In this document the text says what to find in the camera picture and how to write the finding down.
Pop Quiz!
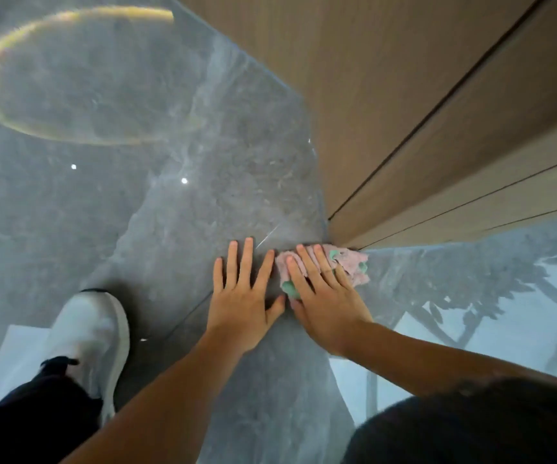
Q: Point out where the person's right hand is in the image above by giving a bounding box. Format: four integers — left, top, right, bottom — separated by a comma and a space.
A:
285, 244, 374, 358

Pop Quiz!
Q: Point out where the person's left hand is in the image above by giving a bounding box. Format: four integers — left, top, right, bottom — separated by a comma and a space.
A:
205, 237, 287, 356

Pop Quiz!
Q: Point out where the pink and green cleaning cloth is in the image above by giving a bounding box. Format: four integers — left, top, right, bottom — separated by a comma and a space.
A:
275, 244, 371, 300

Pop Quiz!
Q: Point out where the person's right forearm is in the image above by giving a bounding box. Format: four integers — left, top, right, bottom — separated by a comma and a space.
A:
340, 320, 557, 399

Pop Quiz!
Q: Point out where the person's left forearm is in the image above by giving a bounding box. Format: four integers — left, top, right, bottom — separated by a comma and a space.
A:
60, 330, 246, 464

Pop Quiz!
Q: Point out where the white shoe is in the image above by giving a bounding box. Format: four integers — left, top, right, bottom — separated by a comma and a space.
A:
41, 289, 131, 427

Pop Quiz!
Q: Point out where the wooden cabinet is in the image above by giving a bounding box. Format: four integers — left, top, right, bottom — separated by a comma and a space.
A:
174, 0, 557, 251

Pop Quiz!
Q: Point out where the person's right black trouser leg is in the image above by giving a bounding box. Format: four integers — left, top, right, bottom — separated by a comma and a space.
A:
341, 376, 557, 464

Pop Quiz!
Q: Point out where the person's black trouser leg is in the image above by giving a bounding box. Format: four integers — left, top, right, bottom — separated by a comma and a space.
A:
341, 376, 557, 464
0, 356, 104, 464

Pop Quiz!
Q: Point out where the person's left black trouser leg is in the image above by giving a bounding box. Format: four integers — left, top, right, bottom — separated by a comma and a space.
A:
0, 356, 104, 464

